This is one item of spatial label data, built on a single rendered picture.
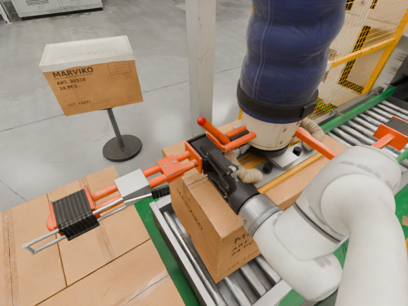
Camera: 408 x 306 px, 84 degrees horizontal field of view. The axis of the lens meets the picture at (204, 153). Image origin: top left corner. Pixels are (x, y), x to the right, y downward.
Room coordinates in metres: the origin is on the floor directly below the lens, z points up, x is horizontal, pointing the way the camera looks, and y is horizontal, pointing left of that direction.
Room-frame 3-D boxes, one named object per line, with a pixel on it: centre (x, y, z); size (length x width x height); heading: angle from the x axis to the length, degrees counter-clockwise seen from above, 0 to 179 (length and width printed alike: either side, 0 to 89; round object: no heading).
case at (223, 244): (0.59, -0.20, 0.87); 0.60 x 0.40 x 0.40; 121
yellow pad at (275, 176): (0.52, -0.26, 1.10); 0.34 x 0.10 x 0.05; 124
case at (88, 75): (1.73, 0.86, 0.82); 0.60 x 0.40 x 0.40; 110
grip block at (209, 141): (0.46, 0.00, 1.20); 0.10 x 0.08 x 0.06; 34
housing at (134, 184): (0.34, 0.18, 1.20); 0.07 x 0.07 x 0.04; 34
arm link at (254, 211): (0.26, -0.12, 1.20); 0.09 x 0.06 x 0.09; 124
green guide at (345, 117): (1.46, -1.03, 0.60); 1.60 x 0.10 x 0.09; 124
